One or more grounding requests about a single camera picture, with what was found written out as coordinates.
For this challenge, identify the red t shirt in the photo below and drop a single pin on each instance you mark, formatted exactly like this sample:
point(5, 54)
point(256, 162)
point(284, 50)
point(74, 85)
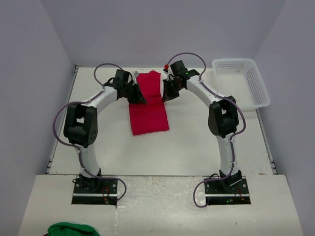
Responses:
point(152, 116)

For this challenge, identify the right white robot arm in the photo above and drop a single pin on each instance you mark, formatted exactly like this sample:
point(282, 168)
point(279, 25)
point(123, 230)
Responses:
point(222, 118)

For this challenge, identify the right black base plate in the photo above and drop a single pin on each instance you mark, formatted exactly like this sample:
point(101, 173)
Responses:
point(220, 187)

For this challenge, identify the white plastic basket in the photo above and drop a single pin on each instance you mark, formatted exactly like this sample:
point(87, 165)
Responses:
point(241, 79)

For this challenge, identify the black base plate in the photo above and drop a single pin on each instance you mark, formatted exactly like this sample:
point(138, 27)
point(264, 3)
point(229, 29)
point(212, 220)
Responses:
point(220, 187)
point(85, 185)

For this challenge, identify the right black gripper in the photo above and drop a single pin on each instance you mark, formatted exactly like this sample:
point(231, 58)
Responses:
point(168, 95)

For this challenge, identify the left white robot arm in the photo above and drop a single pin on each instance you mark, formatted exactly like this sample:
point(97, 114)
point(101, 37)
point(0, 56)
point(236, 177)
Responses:
point(81, 121)

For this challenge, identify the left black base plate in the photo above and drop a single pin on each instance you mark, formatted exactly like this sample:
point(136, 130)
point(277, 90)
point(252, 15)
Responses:
point(85, 185)

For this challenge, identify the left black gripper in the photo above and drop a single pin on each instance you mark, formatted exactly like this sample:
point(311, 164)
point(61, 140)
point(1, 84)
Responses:
point(138, 98)

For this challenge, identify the green t shirt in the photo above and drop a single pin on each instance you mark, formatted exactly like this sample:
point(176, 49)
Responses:
point(71, 228)

